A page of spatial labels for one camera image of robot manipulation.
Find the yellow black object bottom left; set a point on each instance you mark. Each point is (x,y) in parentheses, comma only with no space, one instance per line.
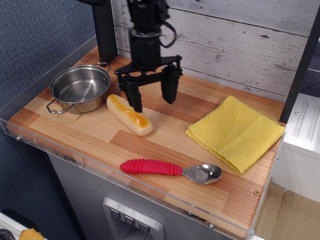
(26,234)

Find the clear acrylic table guard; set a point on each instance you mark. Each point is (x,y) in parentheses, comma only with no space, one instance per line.
(98,142)

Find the grey cabinet with buttons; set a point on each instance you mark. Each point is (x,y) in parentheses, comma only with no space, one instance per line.
(106,210)

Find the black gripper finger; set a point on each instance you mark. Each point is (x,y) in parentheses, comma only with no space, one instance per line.
(169,83)
(133,96)

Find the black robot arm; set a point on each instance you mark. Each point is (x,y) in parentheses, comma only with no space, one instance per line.
(146,16)

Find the yellow folded cloth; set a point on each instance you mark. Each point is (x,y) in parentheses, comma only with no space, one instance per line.
(236,134)

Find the left black frame post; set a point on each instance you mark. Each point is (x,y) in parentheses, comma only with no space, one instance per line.
(104,30)

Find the red handled metal spoon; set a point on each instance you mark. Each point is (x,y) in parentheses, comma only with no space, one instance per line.
(202,174)

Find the right black frame post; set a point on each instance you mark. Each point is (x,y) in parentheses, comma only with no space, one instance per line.
(304,63)

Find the white ribbed side unit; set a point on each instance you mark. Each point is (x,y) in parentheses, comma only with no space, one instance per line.
(297,167)

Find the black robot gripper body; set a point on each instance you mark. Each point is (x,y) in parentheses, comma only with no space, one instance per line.
(147,64)

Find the toy bread loaf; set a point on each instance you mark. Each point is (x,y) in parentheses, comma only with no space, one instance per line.
(137,122)

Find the black frame post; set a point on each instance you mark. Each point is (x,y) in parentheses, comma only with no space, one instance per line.
(304,63)
(104,30)

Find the small steel pot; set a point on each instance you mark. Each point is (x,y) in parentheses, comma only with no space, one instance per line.
(80,89)

